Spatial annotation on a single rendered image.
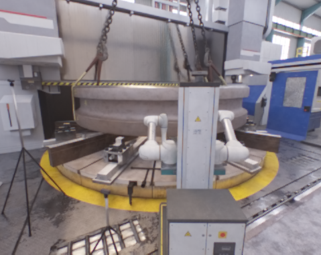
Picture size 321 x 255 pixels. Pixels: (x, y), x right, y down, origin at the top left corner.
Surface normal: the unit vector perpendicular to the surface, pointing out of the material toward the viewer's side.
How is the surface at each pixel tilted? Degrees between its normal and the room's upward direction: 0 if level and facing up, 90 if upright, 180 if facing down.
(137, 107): 90
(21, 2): 90
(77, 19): 90
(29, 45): 90
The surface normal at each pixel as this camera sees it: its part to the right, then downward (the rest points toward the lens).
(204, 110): -0.01, 0.19
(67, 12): 0.47, 0.17
